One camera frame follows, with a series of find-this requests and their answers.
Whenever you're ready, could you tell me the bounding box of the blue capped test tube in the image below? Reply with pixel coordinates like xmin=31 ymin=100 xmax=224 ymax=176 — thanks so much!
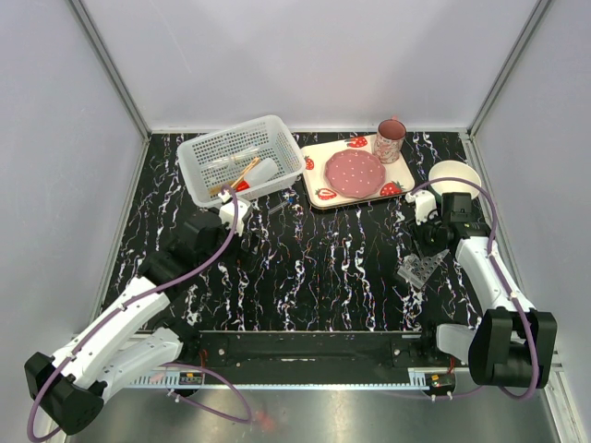
xmin=268 ymin=198 xmax=294 ymax=215

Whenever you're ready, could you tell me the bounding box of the wooden test tube clamp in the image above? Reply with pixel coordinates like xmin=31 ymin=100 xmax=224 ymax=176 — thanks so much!
xmin=231 ymin=157 xmax=260 ymax=189

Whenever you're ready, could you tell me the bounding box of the clear plastic funnel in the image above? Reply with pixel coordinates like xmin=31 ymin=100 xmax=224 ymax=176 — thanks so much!
xmin=205 ymin=146 xmax=259 ymax=170

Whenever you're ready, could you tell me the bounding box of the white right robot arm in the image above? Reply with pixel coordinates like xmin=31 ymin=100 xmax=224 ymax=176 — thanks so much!
xmin=406 ymin=190 xmax=558 ymax=393

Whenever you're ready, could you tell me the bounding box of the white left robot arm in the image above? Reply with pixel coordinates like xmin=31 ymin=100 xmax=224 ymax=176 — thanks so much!
xmin=24 ymin=203 xmax=250 ymax=442

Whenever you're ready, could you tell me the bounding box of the clear test tube rack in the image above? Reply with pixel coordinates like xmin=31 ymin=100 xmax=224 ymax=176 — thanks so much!
xmin=397 ymin=249 xmax=449 ymax=289

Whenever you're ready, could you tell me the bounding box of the white paper bowl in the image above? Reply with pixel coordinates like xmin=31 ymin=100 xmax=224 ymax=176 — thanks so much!
xmin=428 ymin=161 xmax=482 ymax=200

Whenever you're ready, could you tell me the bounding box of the white squeeze bottle red cap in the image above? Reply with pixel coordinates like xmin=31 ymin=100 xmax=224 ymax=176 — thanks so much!
xmin=236 ymin=158 xmax=278 ymax=192

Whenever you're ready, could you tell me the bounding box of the white perforated plastic basket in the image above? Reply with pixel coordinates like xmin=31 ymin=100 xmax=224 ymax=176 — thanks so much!
xmin=177 ymin=114 xmax=306 ymax=208

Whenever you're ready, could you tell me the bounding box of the pink dotted plate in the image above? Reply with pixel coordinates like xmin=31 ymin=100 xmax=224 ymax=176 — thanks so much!
xmin=324 ymin=149 xmax=386 ymax=199

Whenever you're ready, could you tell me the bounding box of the pink patterned mug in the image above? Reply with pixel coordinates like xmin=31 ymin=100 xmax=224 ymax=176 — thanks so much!
xmin=372 ymin=117 xmax=406 ymax=164

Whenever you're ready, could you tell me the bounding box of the right controller box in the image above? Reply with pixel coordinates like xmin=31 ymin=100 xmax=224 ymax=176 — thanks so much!
xmin=426 ymin=373 xmax=456 ymax=395

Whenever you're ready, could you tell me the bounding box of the controller box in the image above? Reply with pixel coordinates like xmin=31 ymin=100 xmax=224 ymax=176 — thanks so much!
xmin=178 ymin=370 xmax=204 ymax=388
xmin=426 ymin=373 xmax=456 ymax=395

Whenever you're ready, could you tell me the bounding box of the left controller box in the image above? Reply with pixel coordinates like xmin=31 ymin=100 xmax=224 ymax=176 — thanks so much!
xmin=178 ymin=370 xmax=204 ymax=388

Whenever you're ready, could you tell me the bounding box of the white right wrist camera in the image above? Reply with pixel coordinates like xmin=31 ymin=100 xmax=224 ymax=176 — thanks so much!
xmin=405 ymin=190 xmax=437 ymax=225

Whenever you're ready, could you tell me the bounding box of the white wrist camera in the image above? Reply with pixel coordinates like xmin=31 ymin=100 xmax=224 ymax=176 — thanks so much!
xmin=405 ymin=190 xmax=437 ymax=225
xmin=218 ymin=191 xmax=252 ymax=236

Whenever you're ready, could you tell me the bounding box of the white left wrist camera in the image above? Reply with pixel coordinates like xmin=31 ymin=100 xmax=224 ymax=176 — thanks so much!
xmin=218 ymin=191 xmax=252 ymax=236

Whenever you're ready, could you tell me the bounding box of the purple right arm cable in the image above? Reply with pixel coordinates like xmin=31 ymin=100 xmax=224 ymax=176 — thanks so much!
xmin=410 ymin=177 xmax=539 ymax=401

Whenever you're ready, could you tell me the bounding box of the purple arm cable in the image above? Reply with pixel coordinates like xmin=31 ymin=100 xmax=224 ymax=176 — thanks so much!
xmin=410 ymin=177 xmax=539 ymax=401
xmin=26 ymin=185 xmax=254 ymax=439

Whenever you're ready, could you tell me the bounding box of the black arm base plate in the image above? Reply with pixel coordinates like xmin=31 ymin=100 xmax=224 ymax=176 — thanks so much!
xmin=179 ymin=331 xmax=470 ymax=389

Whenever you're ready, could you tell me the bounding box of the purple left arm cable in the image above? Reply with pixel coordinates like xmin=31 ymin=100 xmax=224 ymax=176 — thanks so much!
xmin=26 ymin=185 xmax=254 ymax=439

